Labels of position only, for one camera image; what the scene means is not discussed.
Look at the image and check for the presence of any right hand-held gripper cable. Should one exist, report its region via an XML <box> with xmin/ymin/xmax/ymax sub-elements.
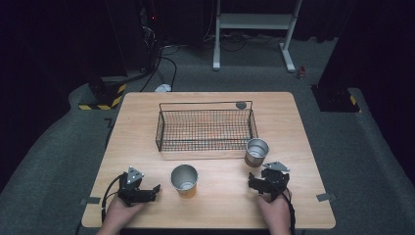
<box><xmin>277</xmin><ymin>185</ymin><xmax>297</xmax><ymax>235</ymax></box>

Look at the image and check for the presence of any black wire basket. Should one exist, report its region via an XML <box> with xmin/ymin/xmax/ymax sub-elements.
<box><xmin>155</xmin><ymin>100</ymin><xmax>259</xmax><ymax>153</ymax></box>

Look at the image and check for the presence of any left hand-held gripper cable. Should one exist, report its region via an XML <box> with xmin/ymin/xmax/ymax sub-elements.
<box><xmin>101</xmin><ymin>172</ymin><xmax>127</xmax><ymax>223</ymax></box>

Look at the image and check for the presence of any grey tape piece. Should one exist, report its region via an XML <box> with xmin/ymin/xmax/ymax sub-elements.
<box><xmin>79</xmin><ymin>196</ymin><xmax>102</xmax><ymax>207</ymax></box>
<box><xmin>315</xmin><ymin>192</ymin><xmax>338</xmax><ymax>203</ymax></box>

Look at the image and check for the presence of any black yellow striped base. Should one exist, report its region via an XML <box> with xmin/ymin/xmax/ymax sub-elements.
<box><xmin>77</xmin><ymin>76</ymin><xmax>127</xmax><ymax>112</ymax></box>

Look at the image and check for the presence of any black equipment rack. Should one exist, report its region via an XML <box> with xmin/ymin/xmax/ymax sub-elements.
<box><xmin>136</xmin><ymin>0</ymin><xmax>164</xmax><ymax>74</ymax></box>

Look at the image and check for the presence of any person's right hand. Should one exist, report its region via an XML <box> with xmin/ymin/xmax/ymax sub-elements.
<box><xmin>256</xmin><ymin>190</ymin><xmax>293</xmax><ymax>233</ymax></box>

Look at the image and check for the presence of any person's left hand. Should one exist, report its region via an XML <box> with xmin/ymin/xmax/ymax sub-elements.
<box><xmin>105</xmin><ymin>195</ymin><xmax>147</xmax><ymax>230</ymax></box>

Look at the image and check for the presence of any hand-held gripper cable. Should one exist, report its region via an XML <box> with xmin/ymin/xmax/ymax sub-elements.
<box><xmin>101</xmin><ymin>172</ymin><xmax>127</xmax><ymax>223</ymax></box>
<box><xmin>277</xmin><ymin>185</ymin><xmax>297</xmax><ymax>235</ymax></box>

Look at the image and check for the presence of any white metal stand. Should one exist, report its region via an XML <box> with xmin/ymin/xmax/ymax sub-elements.
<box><xmin>212</xmin><ymin>0</ymin><xmax>304</xmax><ymax>73</ymax></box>

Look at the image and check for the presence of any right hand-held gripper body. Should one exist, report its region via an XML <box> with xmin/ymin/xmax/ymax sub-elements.
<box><xmin>258</xmin><ymin>162</ymin><xmax>291</xmax><ymax>201</ymax></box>

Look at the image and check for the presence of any black floor cable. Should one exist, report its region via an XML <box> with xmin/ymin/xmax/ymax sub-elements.
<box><xmin>140</xmin><ymin>45</ymin><xmax>181</xmax><ymax>93</ymax></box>

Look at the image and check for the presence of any orange metal cup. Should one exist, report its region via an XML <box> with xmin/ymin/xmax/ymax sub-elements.
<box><xmin>169</xmin><ymin>164</ymin><xmax>200</xmax><ymax>200</ymax></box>

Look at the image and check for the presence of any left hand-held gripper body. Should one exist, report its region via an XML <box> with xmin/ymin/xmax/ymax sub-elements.
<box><xmin>116</xmin><ymin>165</ymin><xmax>155</xmax><ymax>208</ymax></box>

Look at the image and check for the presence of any black base with yellow mark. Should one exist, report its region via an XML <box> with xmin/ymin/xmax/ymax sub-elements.
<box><xmin>310</xmin><ymin>83</ymin><xmax>363</xmax><ymax>114</ymax></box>

